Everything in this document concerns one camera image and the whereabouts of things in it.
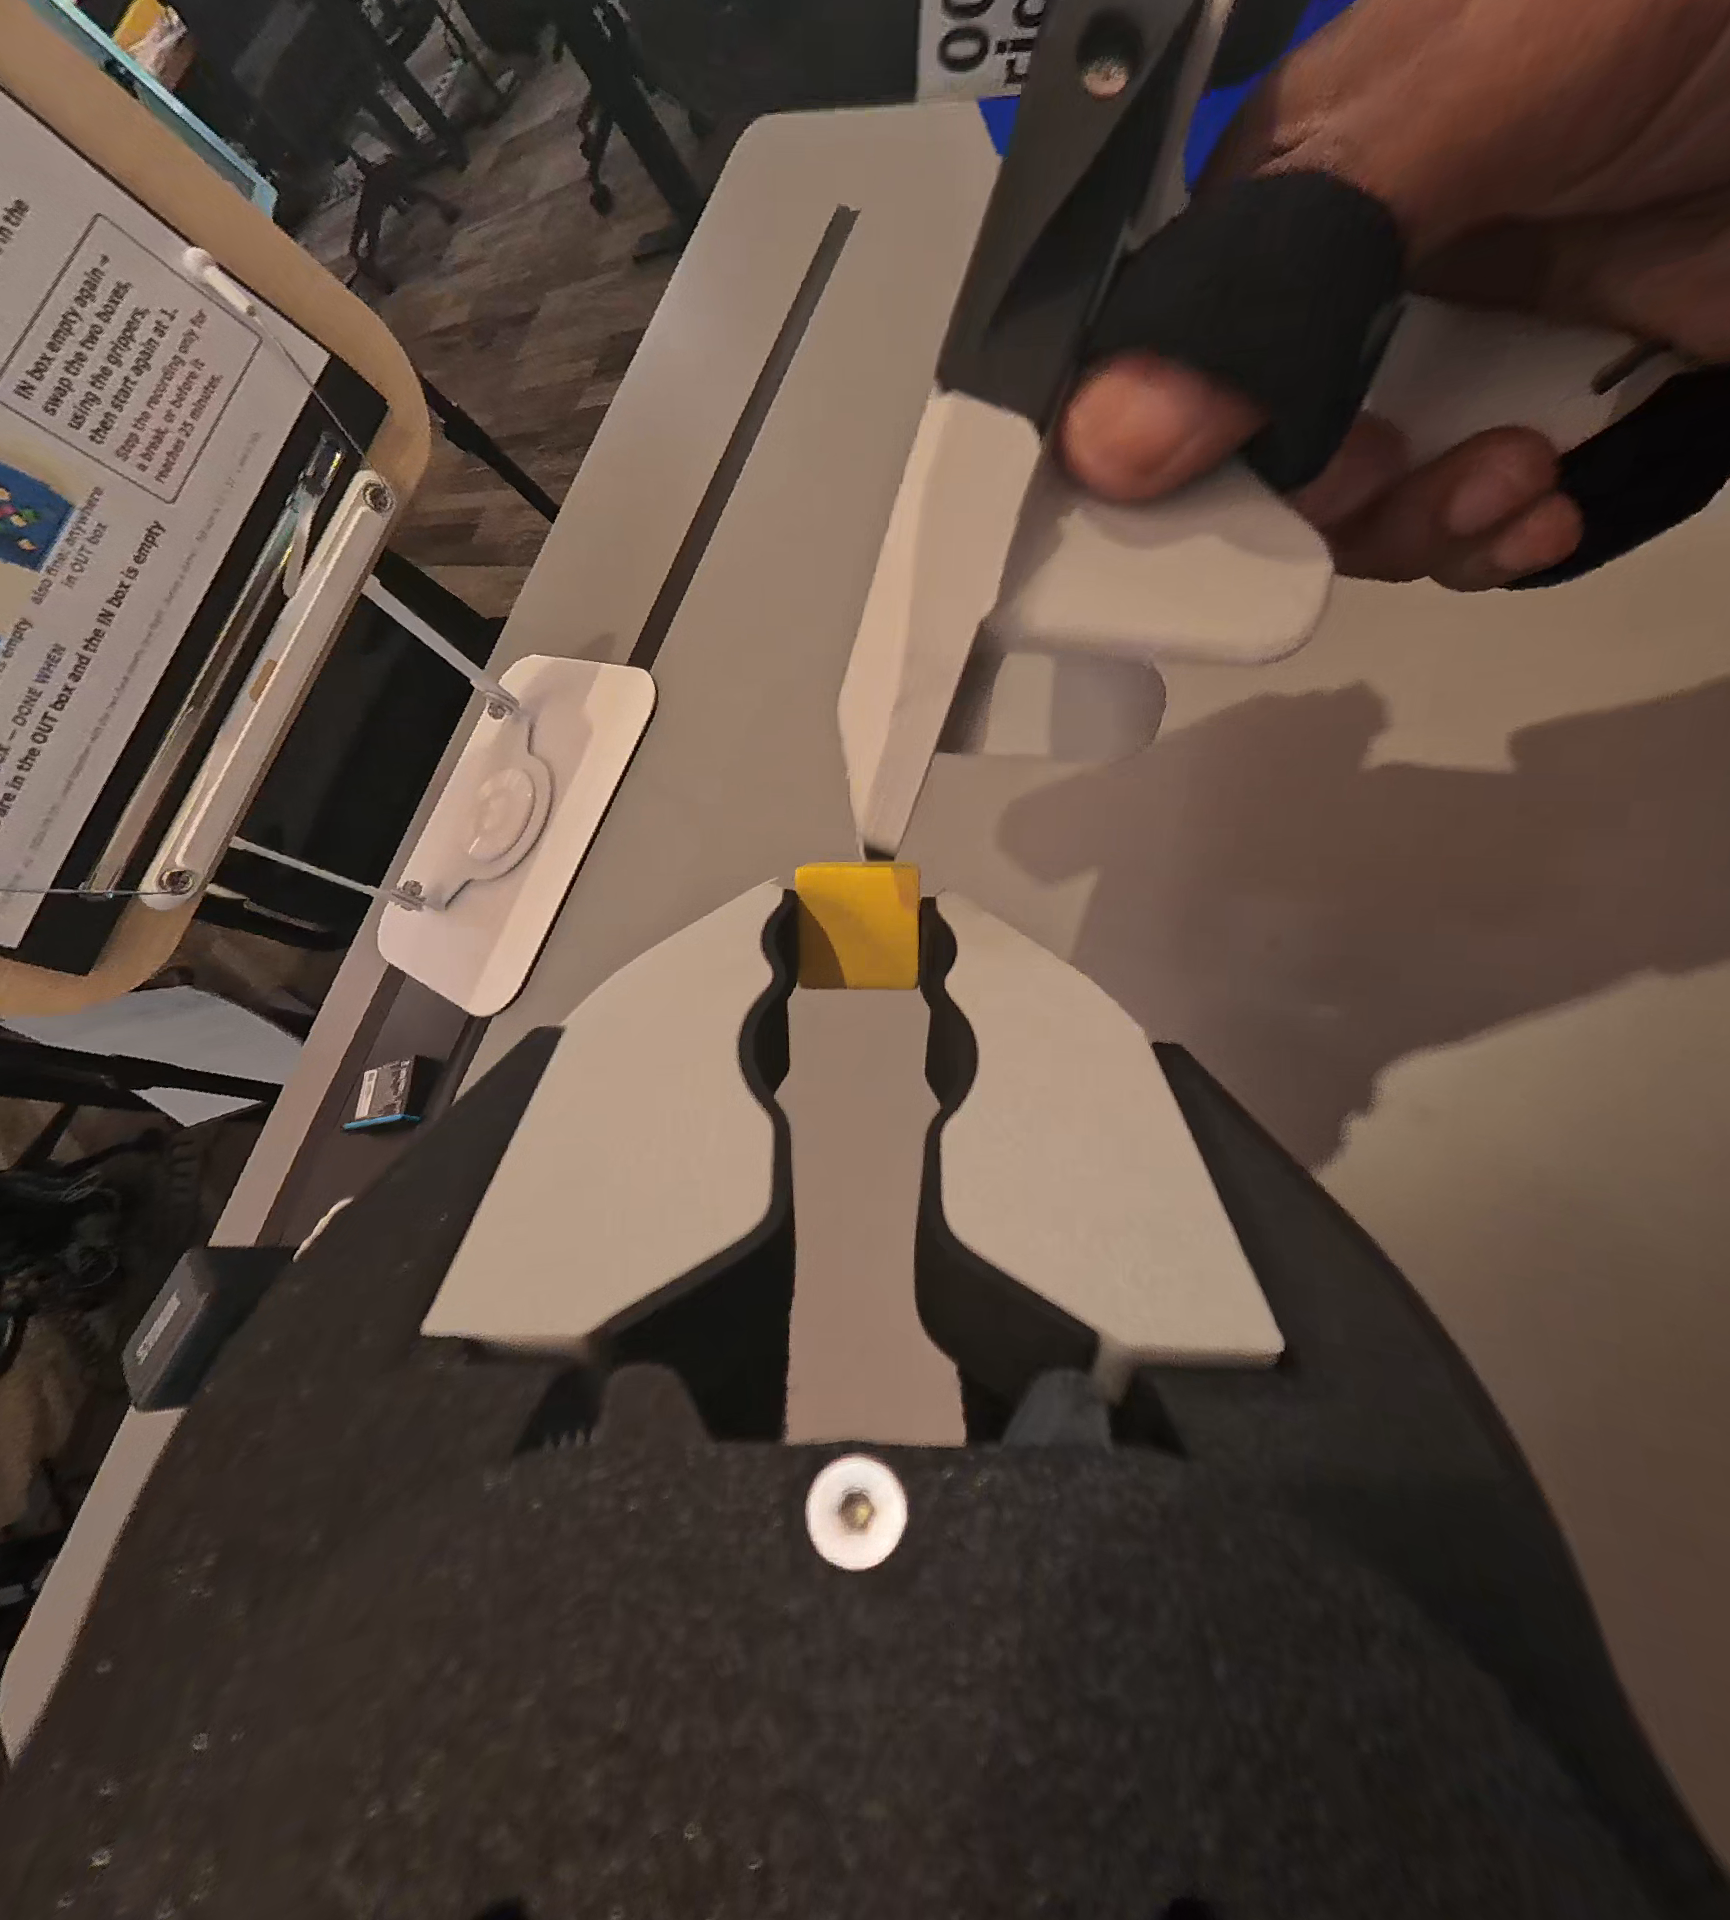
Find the black tripod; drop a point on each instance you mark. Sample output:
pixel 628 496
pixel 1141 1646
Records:
pixel 84 1065

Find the white desk stand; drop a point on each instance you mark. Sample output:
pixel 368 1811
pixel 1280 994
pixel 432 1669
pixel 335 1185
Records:
pixel 521 810

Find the blue plastic bin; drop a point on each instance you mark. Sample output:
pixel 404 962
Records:
pixel 1228 113

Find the black desk leg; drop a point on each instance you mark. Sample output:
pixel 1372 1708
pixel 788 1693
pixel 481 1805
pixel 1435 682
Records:
pixel 648 105

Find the black battery charger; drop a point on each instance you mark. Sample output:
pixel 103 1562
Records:
pixel 191 1328

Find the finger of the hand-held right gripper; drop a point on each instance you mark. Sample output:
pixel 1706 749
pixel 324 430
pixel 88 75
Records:
pixel 940 600
pixel 1180 584

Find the white paper sheet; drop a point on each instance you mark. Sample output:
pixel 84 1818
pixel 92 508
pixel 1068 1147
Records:
pixel 204 1035

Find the tan framed display screen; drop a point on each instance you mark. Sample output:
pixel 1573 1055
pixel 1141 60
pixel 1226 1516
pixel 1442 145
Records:
pixel 130 451

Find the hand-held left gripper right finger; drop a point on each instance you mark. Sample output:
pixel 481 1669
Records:
pixel 1105 1185

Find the black office chair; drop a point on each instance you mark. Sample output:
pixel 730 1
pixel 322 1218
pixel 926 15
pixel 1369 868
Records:
pixel 408 151

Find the yellow wooden cube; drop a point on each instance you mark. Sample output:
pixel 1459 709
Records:
pixel 858 931

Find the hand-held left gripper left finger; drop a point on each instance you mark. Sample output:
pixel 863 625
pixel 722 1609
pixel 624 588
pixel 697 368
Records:
pixel 610 1170

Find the person's right hand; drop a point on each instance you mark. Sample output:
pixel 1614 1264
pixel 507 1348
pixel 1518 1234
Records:
pixel 1585 165

